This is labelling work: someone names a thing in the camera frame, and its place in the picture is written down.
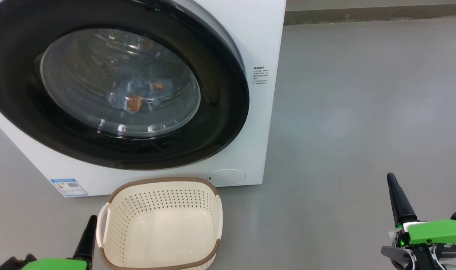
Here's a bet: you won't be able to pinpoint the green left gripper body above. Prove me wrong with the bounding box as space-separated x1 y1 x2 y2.
21 257 88 270

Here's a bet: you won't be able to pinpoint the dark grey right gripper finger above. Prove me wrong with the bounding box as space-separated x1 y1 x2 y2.
386 173 418 228

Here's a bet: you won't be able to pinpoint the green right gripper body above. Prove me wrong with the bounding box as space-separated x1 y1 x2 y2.
381 219 456 270

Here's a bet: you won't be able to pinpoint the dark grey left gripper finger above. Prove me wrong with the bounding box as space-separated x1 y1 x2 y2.
73 215 98 260

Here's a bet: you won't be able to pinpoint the blue printed elastic-waist pants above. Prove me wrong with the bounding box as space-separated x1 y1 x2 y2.
107 88 164 114

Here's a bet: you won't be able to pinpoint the washing machine glass door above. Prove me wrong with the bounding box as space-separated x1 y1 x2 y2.
0 0 250 170

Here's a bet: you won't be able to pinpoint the white front-load washing machine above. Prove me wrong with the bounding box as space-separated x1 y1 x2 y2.
0 0 287 198

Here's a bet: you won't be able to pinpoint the blue energy label sticker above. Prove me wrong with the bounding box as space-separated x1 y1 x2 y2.
50 178 89 198

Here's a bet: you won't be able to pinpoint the cream perforated laundry basket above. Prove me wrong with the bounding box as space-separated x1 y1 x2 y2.
96 177 223 270

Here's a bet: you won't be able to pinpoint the round white filter cover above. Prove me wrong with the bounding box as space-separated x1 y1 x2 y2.
209 169 246 187

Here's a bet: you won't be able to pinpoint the small printed text sticker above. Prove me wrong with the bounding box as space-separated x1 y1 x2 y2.
253 67 270 86

